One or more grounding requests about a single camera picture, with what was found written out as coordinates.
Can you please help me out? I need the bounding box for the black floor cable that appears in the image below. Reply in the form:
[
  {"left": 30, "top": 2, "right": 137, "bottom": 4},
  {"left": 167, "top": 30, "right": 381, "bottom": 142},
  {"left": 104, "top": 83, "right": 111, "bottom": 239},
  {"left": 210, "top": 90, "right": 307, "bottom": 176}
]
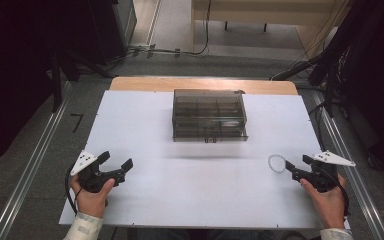
[{"left": 108, "top": 0, "right": 213, "bottom": 73}]

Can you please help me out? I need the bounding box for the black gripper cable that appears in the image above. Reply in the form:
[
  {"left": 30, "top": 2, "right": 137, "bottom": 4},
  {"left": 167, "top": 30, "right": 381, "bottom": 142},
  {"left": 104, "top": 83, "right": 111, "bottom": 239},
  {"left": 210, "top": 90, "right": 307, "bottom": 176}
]
[
  {"left": 64, "top": 164, "right": 83, "bottom": 215},
  {"left": 332, "top": 182, "right": 352, "bottom": 217}
]

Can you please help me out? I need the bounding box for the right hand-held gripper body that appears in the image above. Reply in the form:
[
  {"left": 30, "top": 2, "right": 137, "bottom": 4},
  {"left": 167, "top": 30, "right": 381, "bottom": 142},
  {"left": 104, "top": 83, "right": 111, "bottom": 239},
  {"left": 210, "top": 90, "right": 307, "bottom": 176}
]
[{"left": 291, "top": 150, "right": 357, "bottom": 194}]

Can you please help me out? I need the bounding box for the black cable bundle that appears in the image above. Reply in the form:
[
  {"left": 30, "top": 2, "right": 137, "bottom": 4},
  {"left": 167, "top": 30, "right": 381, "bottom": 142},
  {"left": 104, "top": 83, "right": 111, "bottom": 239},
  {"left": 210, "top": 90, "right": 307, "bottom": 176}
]
[{"left": 269, "top": 26, "right": 351, "bottom": 82}]

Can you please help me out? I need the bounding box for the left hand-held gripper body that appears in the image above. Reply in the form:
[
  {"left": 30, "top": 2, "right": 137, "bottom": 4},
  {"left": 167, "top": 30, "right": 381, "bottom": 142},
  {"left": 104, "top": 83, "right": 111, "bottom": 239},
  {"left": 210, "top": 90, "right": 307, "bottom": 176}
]
[{"left": 69, "top": 150, "right": 128, "bottom": 194}]

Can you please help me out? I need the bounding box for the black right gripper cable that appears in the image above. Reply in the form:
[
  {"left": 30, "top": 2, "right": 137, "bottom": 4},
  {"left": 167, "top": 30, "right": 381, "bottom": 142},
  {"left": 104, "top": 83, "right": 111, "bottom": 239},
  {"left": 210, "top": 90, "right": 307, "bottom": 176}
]
[{"left": 332, "top": 182, "right": 352, "bottom": 217}]

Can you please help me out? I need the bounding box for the clear grey plastic organizer box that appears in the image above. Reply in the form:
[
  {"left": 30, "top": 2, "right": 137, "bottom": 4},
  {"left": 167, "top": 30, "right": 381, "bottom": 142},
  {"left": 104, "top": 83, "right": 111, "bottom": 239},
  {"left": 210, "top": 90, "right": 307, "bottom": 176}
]
[{"left": 171, "top": 88, "right": 250, "bottom": 144}]

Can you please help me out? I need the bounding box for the person's left hand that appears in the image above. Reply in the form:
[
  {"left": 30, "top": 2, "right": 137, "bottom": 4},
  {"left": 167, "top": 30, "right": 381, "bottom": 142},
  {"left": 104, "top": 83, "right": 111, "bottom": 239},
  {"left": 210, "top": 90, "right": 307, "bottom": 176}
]
[{"left": 69, "top": 174, "right": 116, "bottom": 219}]

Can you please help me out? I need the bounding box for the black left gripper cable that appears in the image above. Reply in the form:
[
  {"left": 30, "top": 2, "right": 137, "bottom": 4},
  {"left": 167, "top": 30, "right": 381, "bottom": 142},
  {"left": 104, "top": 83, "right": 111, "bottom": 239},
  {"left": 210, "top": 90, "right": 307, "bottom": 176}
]
[{"left": 64, "top": 164, "right": 83, "bottom": 215}]

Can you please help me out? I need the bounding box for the black cabinet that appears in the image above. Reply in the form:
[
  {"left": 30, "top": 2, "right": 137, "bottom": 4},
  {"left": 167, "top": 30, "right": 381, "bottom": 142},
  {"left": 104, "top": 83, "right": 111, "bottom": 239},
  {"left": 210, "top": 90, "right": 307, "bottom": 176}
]
[{"left": 88, "top": 0, "right": 138, "bottom": 67}]

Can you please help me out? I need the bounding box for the metal floor rail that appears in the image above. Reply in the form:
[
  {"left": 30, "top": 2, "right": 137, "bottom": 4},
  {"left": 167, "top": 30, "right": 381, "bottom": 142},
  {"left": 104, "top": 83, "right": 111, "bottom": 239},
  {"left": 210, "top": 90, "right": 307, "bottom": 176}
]
[
  {"left": 313, "top": 91, "right": 384, "bottom": 240},
  {"left": 0, "top": 81, "right": 74, "bottom": 240}
]

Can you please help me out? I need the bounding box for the black curtain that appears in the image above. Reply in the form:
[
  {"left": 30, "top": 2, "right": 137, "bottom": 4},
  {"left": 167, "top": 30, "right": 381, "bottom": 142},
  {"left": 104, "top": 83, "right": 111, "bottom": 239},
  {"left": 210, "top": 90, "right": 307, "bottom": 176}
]
[
  {"left": 0, "top": 0, "right": 114, "bottom": 173},
  {"left": 308, "top": 0, "right": 384, "bottom": 178}
]

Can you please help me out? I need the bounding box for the light wooden furniture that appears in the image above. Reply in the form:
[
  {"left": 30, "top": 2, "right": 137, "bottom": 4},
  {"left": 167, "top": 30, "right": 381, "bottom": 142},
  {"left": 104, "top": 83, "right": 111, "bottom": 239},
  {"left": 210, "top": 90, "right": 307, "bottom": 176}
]
[{"left": 190, "top": 0, "right": 351, "bottom": 61}]

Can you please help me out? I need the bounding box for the white table mat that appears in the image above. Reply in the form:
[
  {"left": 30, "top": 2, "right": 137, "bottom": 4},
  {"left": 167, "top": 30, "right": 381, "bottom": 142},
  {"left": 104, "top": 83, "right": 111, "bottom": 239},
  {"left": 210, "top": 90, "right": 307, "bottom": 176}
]
[{"left": 58, "top": 89, "right": 352, "bottom": 230}]

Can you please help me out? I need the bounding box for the person's right hand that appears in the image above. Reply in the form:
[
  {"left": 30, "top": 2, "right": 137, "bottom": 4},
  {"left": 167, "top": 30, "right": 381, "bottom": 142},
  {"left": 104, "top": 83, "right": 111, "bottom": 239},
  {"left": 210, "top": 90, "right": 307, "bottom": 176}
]
[{"left": 299, "top": 174, "right": 348, "bottom": 230}]

